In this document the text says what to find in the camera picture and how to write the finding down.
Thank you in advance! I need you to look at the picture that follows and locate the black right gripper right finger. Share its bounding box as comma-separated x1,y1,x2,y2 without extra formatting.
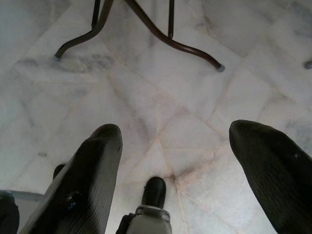
228,119,312,234

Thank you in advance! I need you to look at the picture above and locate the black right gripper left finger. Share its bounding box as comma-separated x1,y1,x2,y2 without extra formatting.
20,123,123,234

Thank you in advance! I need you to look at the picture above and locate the grey robot right leg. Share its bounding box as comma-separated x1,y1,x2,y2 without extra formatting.
117,176,171,234

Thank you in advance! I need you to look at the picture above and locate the marble-pattern folding table, red edge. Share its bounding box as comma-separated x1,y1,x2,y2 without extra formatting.
54,0,225,73

